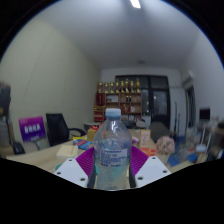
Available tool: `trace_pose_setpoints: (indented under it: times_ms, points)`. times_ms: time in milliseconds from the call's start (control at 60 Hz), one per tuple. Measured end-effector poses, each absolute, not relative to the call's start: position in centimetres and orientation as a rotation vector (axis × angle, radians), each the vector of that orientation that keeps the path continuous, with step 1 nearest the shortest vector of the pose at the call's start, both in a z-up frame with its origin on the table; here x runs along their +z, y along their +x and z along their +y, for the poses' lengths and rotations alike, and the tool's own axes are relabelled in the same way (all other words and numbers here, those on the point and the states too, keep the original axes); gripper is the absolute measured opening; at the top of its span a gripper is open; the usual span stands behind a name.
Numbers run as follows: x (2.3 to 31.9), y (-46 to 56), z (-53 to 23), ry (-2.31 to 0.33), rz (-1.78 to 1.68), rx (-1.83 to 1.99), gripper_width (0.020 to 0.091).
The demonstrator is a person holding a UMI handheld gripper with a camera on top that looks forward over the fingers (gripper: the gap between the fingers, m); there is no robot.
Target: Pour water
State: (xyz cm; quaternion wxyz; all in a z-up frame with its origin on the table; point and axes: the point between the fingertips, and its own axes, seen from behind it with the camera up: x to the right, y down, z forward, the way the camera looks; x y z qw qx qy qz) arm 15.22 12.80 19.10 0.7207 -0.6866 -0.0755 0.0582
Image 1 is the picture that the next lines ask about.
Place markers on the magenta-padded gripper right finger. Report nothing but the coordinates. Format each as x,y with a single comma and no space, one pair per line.
151,170

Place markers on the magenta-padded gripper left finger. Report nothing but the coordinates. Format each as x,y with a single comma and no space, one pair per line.
70,171

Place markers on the clear plastic water bottle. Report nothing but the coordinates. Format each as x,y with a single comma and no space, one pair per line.
112,156

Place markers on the cream notebook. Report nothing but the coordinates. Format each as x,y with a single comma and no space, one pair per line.
66,151

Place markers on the potted pink flowers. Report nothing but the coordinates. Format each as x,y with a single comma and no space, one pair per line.
165,145

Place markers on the colourful patterned book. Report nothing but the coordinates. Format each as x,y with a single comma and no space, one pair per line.
83,144

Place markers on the orange standing card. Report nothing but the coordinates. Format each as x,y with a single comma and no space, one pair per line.
145,138

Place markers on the grey office chair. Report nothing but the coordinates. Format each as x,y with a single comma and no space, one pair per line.
159,130

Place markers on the yellow gift box red ribbon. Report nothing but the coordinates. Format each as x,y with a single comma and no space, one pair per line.
91,134

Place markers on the black office chair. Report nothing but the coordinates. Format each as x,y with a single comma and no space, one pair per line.
56,128

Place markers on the black suitcase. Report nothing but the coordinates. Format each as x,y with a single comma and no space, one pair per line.
18,148

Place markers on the purple sign board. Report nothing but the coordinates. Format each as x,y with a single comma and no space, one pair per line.
32,128

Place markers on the black tripod stand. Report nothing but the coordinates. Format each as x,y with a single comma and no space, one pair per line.
176,116

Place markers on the wooden shelf unit with trophies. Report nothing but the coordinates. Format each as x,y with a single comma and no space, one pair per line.
121,100

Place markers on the black computer monitor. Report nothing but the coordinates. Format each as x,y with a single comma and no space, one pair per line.
204,114

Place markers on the white air conditioner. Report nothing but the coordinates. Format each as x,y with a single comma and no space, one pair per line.
187,79

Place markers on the ceiling light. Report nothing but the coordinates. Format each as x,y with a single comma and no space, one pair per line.
135,3

